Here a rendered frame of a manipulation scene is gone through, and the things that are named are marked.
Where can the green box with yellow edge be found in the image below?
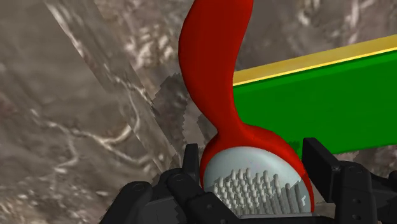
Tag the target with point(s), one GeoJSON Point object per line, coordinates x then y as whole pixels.
{"type": "Point", "coordinates": [313, 102]}

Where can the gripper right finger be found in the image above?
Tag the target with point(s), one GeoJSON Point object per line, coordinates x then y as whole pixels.
{"type": "Point", "coordinates": [347, 183]}

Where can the red brush with grey bristles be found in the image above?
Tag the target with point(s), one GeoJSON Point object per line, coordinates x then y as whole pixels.
{"type": "Point", "coordinates": [214, 77]}

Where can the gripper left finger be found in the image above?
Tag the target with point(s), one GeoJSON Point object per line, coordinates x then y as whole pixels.
{"type": "Point", "coordinates": [180, 189]}

